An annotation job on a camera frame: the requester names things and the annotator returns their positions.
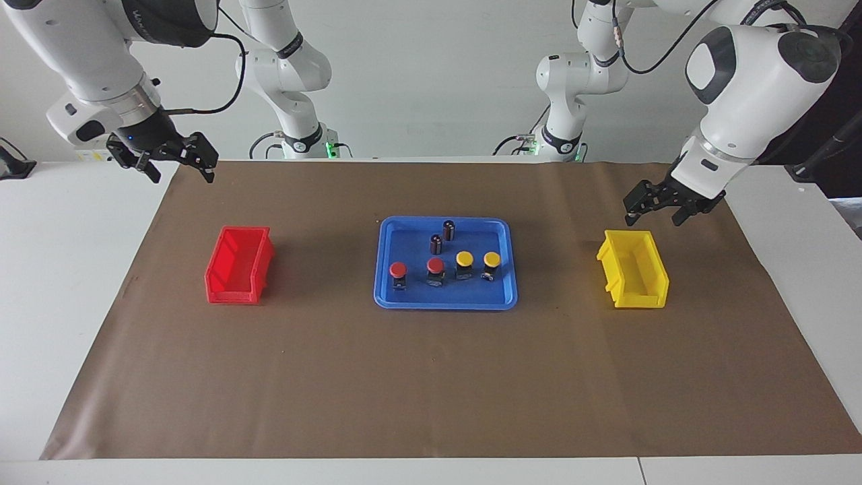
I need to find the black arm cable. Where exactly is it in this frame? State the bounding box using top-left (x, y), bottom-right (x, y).
top-left (571, 0), bottom-right (809, 75)
top-left (165, 7), bottom-right (247, 116)

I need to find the red plastic bin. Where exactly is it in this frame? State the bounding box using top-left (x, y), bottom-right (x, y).
top-left (204, 226), bottom-right (275, 305)

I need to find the blue plastic tray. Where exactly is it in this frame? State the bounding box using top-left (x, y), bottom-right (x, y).
top-left (374, 216), bottom-right (519, 311)

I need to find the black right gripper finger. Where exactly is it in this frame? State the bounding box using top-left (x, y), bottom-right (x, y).
top-left (106, 134), bottom-right (163, 185)
top-left (188, 131), bottom-right (220, 185)

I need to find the black stand pole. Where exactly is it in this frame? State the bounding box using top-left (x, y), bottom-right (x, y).
top-left (785, 111), bottom-right (862, 183)

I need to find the black left base cable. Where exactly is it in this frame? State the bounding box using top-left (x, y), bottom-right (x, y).
top-left (494, 104), bottom-right (550, 157)

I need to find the black right base cable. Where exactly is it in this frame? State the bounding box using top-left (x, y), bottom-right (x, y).
top-left (248, 131), bottom-right (354, 160)

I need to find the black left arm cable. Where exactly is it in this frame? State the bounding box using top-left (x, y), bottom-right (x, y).
top-left (571, 0), bottom-right (809, 75)

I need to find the yellow plastic bin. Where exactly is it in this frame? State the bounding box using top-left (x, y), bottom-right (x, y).
top-left (596, 230), bottom-right (670, 309)

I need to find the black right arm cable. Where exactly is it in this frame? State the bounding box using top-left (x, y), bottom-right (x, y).
top-left (165, 7), bottom-right (247, 116)

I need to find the brown paper table mat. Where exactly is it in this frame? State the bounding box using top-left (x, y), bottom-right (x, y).
top-left (39, 160), bottom-right (862, 461)

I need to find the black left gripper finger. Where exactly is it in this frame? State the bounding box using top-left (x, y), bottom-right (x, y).
top-left (622, 179), bottom-right (658, 227)
top-left (671, 191), bottom-right (727, 227)

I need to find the black device at table edge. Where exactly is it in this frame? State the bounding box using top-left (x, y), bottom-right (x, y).
top-left (0, 137), bottom-right (37, 181)

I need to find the black base cable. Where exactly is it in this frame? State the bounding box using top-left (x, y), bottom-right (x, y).
top-left (494, 104), bottom-right (550, 157)
top-left (248, 131), bottom-right (354, 160)

